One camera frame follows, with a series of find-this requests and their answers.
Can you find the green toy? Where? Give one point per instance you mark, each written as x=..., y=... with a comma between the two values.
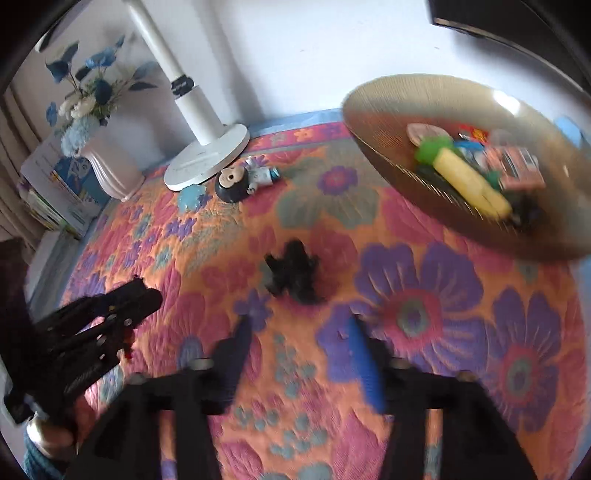
x=431, y=150

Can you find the yellow toy corn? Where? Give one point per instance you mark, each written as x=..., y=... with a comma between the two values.
x=471, y=182

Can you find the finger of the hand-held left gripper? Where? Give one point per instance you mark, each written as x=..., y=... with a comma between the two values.
x=92, y=355
x=115, y=300

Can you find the black-headed toy figure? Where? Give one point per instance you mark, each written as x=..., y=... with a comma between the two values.
x=235, y=182

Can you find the black toy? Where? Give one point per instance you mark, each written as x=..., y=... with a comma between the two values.
x=293, y=272

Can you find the floral blanket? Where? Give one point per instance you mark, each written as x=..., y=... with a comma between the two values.
x=415, y=323

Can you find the beige curtain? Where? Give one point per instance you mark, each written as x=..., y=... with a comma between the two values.
x=16, y=161

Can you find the light blue flower-shaped toy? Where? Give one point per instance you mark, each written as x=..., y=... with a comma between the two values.
x=194, y=197

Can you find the pale round toy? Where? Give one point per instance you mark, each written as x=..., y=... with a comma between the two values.
x=422, y=133

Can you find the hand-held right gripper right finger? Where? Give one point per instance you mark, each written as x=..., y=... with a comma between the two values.
x=364, y=364

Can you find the white vase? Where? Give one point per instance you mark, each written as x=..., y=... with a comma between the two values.
x=115, y=170

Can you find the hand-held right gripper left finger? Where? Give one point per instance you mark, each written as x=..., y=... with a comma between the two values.
x=231, y=362

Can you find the brown ribbed glass plate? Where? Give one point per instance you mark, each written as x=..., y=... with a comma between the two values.
x=392, y=120

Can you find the stack of books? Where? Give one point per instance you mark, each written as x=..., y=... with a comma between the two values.
x=60, y=194

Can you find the pink patterned box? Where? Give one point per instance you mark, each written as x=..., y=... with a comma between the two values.
x=517, y=168

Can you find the blue artificial flowers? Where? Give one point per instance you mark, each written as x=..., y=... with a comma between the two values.
x=97, y=92

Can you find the white desk lamp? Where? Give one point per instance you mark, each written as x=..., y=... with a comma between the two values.
x=203, y=157

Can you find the person's left hand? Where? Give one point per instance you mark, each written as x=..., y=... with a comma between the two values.
x=51, y=434

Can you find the black television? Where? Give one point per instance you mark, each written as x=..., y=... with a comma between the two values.
x=508, y=18

